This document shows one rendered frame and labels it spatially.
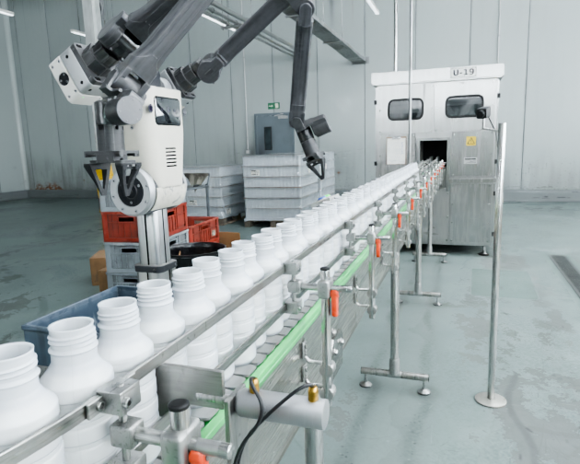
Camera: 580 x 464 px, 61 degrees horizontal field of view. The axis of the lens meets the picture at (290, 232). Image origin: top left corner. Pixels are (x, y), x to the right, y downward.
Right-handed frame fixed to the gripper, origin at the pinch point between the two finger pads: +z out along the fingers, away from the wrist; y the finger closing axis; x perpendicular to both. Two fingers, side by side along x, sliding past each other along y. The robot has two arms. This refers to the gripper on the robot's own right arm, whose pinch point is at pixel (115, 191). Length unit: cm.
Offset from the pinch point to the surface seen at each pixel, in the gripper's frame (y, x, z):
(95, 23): -679, 790, -271
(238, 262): 45, -29, 7
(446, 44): 9, 1049, -215
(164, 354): 47, -51, 11
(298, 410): 61, -50, 15
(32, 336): -11.6, -15.5, 29.4
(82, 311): -14.0, 1.4, 29.7
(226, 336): 45, -35, 15
